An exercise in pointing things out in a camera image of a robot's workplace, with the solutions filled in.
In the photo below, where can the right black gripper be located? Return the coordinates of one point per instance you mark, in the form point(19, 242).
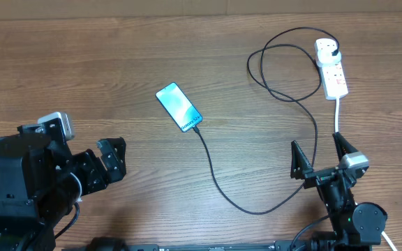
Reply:
point(301, 166)

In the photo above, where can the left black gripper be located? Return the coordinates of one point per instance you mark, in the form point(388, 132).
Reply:
point(100, 177)

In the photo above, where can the blue Galaxy smartphone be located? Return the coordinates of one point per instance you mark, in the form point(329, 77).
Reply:
point(179, 107)

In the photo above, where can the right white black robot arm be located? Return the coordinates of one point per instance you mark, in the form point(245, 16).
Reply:
point(348, 225)

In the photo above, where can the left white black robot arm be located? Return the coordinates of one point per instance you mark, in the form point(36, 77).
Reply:
point(41, 182)

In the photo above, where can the white charger plug adapter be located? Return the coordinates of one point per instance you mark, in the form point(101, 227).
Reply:
point(326, 58)

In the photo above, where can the white power strip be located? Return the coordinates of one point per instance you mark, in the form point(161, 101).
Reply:
point(332, 77)

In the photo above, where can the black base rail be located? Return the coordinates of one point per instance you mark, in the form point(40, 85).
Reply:
point(110, 244)

